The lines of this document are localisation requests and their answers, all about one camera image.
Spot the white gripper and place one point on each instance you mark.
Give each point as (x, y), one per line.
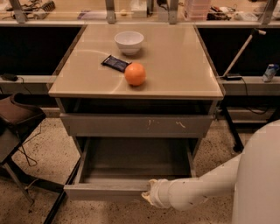
(158, 192)

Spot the grey drawer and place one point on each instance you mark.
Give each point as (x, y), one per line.
(120, 168)
(169, 126)

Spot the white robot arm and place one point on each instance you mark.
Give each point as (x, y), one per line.
(253, 177)

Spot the grey top drawer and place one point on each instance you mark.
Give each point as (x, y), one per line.
(169, 126)

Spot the grey drawer cabinet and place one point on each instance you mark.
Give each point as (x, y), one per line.
(179, 78)

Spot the orange fruit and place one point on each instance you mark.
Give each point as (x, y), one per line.
(135, 74)

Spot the dark blue snack bar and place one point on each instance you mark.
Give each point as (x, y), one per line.
(115, 63)

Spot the black power adapter right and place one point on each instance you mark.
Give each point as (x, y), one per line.
(233, 77)

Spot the black power adapter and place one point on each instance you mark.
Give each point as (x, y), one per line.
(233, 77)
(9, 77)

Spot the brown chair left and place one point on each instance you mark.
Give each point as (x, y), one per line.
(17, 121)

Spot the white bowl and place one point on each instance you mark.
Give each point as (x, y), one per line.
(129, 42)

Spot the blue white can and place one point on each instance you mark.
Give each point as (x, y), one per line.
(270, 72)

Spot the black power adapter left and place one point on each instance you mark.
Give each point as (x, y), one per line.
(9, 77)

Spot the pink plastic container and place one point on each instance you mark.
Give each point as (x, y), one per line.
(196, 10)

